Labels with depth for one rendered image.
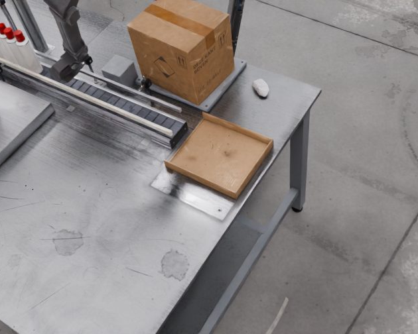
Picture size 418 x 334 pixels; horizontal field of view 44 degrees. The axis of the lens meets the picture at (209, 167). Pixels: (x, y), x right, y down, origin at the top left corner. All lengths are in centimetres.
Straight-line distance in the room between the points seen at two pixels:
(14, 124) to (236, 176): 90
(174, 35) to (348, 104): 152
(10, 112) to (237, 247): 111
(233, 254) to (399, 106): 140
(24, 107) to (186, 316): 108
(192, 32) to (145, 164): 50
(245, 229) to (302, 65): 136
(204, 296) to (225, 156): 68
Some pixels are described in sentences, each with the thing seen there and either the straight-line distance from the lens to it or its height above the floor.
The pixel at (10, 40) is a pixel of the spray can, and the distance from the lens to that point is 227.
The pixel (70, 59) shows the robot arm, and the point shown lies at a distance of 197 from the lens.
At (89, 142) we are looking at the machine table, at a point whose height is 83.
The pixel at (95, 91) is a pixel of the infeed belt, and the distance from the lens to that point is 215.
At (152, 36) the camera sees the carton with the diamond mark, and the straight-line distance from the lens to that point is 193.
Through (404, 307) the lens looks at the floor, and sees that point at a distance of 253.
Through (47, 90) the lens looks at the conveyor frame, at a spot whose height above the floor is 86.
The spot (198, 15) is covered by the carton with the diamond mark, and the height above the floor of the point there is 112.
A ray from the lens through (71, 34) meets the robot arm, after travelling 177.
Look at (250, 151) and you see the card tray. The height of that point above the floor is 83.
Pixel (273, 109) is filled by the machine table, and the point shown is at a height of 83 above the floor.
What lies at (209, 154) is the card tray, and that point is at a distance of 187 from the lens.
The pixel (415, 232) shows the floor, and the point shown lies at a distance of 271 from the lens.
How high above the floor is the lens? 230
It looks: 53 degrees down
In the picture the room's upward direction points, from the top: 11 degrees counter-clockwise
